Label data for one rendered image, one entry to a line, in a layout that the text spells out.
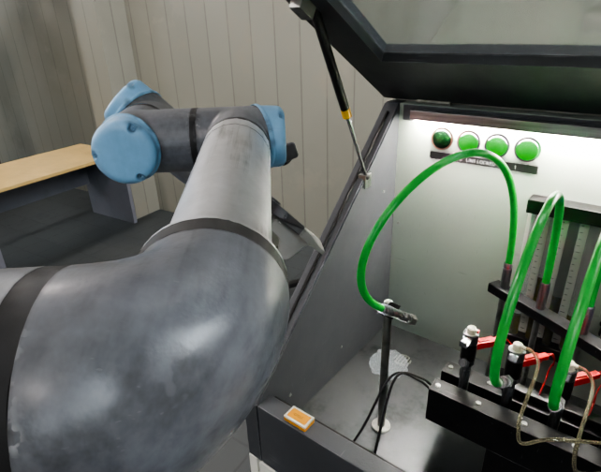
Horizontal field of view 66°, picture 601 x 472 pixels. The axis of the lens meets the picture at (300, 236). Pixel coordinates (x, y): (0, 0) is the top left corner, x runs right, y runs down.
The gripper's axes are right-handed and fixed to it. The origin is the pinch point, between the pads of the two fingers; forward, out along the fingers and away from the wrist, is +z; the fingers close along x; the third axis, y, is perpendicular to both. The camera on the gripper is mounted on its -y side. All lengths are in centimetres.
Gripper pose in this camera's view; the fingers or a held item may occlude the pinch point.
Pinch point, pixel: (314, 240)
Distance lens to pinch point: 74.8
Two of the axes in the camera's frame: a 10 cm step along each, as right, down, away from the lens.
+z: 7.3, 6.0, 3.3
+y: -6.3, 7.7, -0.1
